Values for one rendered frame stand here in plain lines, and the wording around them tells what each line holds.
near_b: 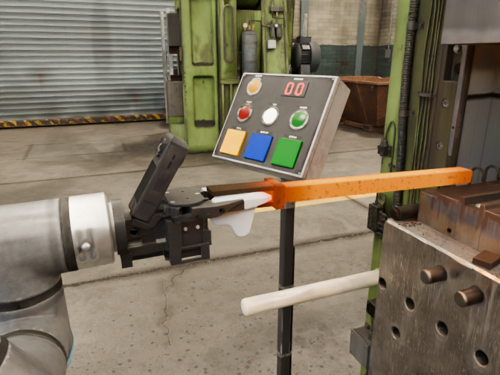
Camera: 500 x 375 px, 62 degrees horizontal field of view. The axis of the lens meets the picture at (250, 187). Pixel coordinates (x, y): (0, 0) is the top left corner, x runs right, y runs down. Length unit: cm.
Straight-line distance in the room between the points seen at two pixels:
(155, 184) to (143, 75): 804
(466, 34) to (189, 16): 480
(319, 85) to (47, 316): 84
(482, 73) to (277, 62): 476
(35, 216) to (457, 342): 72
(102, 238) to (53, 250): 5
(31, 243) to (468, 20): 76
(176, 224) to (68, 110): 803
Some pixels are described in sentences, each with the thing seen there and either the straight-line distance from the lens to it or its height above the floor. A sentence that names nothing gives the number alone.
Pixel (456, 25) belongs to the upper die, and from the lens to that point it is 88.
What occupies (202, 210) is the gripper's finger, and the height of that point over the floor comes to 107.
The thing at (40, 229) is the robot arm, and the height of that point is 107.
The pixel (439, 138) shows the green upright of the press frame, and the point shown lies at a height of 106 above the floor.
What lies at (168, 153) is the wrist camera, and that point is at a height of 114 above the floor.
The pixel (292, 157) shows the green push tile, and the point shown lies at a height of 100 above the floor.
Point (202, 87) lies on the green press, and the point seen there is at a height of 86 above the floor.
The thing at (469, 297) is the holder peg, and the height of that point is 88.
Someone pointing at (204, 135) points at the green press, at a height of 24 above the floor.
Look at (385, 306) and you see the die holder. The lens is 101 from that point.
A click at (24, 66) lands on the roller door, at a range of 850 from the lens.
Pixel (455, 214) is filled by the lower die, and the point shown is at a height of 96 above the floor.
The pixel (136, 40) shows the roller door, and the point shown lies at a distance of 852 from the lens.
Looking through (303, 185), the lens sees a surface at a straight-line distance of 60.
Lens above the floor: 125
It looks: 18 degrees down
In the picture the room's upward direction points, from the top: straight up
